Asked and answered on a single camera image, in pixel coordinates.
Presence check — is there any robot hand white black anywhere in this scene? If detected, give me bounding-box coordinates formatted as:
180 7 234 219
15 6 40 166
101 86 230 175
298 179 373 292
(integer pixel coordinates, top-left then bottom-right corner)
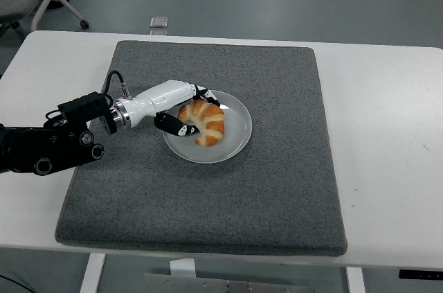
119 79 226 139

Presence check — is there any golden croissant bread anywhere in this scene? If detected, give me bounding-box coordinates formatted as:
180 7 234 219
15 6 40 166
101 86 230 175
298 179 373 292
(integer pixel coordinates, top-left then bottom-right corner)
177 99 226 148

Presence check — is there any white round plate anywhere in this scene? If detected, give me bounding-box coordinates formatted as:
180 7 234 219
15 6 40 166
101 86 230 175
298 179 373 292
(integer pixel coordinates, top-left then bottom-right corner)
162 89 253 165

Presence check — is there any grey metal plate with screws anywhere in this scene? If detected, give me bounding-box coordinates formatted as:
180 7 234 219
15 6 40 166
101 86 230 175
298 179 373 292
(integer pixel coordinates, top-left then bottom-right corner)
142 272 316 293

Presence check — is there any grey felt mat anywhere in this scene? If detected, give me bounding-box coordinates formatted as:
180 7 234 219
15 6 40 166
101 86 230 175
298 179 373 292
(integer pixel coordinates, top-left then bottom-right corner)
54 39 348 258

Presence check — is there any white table leg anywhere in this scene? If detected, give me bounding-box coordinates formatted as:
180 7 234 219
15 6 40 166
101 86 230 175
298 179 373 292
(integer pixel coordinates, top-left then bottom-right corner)
79 253 107 293
345 267 365 293

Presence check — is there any black table control panel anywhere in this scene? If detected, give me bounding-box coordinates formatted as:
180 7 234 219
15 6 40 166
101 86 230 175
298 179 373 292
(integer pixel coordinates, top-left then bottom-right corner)
398 269 443 281

